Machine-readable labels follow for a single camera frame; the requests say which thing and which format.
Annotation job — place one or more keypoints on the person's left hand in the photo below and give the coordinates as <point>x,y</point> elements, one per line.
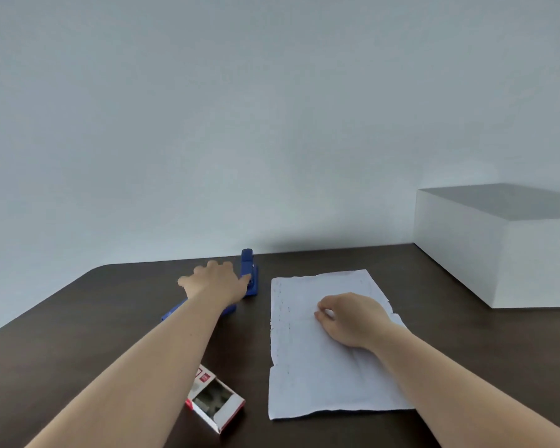
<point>214,284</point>

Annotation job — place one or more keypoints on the person's right hand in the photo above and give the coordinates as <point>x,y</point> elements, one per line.
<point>354,321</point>

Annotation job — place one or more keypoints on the blue stapler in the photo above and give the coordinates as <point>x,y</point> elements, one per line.
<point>172,313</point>
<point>247,258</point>

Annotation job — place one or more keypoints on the white paper stack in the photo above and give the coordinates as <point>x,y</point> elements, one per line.
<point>308,368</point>

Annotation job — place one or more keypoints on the red and white staple box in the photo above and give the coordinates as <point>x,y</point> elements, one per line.
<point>204,378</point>

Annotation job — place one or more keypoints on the person's left forearm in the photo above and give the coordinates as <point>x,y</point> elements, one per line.
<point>135,382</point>

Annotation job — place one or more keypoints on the person's right forearm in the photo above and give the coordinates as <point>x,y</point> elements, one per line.
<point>448,391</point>

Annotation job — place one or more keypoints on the large white box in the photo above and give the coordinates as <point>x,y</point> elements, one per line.
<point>532,265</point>

